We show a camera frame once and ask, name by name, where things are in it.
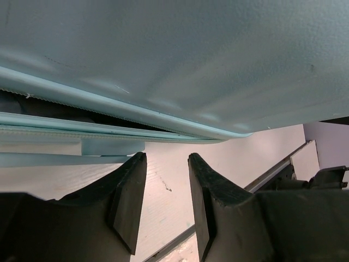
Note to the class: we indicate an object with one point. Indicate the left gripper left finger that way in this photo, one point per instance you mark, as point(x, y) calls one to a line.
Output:
point(99, 222)

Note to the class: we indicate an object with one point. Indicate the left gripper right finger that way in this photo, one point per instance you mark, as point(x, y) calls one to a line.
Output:
point(233, 224)

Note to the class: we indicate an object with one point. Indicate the light blue hard-shell suitcase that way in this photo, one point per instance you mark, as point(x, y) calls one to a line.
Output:
point(120, 73)

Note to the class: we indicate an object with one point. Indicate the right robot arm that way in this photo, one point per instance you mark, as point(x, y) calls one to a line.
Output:
point(329, 178)

